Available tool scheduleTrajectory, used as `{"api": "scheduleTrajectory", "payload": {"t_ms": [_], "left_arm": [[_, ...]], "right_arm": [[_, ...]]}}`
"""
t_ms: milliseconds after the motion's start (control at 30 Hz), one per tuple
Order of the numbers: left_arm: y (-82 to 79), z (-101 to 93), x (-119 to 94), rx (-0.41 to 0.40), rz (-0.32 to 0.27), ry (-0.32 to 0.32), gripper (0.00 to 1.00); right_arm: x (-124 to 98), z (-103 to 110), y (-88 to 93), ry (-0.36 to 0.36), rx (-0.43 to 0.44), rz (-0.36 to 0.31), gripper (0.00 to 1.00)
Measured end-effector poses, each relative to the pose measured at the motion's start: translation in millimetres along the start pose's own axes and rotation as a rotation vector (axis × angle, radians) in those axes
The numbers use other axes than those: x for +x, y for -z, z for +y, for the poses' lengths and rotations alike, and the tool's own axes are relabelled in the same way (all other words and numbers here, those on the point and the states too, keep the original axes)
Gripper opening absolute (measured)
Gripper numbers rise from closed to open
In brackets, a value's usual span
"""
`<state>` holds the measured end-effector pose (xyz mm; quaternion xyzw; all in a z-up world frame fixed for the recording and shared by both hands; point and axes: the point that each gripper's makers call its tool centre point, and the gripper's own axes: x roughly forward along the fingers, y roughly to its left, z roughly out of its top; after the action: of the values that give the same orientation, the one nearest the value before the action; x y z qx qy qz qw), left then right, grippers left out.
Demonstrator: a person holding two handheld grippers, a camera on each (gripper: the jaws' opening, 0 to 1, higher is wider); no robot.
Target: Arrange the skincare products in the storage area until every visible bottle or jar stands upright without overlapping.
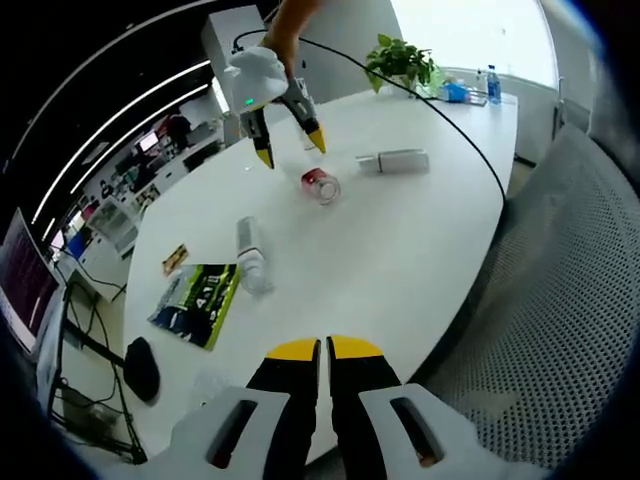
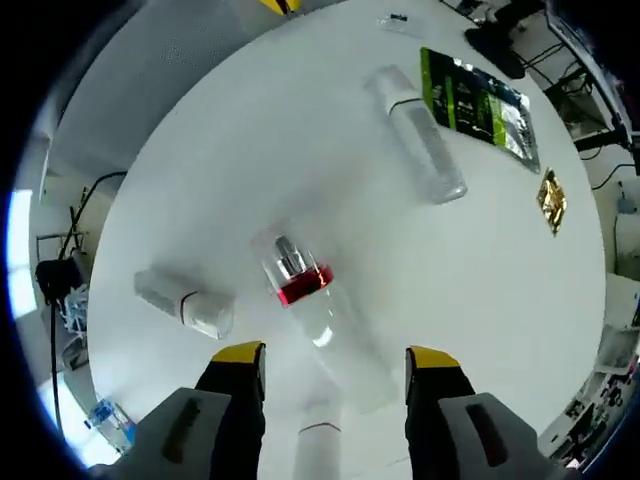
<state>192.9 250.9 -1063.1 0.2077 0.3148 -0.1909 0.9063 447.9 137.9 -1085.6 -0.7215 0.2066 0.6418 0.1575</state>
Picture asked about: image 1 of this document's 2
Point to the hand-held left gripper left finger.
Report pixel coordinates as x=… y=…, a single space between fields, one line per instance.
x=290 y=400

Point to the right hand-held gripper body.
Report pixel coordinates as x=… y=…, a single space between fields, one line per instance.
x=255 y=80

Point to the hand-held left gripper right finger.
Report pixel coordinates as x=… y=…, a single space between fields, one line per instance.
x=360 y=400

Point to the clear plastic packet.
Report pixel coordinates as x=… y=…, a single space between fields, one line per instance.
x=215 y=390

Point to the red collar skincare bottle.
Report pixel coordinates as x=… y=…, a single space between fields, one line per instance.
x=320 y=186

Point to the silver skincare bottle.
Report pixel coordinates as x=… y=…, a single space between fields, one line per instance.
x=395 y=161

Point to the clear plastic bottle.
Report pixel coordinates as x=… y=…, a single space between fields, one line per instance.
x=252 y=255

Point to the green and black packet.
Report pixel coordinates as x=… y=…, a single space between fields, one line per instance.
x=200 y=305

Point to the small gold packet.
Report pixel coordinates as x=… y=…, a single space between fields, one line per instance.
x=176 y=260

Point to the blue label water bottle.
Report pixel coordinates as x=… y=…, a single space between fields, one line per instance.
x=494 y=87

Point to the blue storage bin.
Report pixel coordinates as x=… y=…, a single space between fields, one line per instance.
x=75 y=245

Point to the potted green plant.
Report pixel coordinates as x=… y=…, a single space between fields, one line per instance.
x=400 y=60

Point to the small background monitor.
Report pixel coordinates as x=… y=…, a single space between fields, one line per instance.
x=147 y=142

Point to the black computer mouse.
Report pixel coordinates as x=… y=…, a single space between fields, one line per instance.
x=142 y=370

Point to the blue plastic bag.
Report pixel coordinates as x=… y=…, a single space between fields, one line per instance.
x=455 y=92

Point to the white mesh office chair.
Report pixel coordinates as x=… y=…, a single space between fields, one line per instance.
x=114 y=225

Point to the standing desk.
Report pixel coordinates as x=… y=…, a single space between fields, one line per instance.
x=90 y=345

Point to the grey mesh office chair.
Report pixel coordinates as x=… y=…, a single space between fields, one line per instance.
x=550 y=310

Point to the large computer monitor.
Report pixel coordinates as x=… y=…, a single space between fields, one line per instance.
x=25 y=285

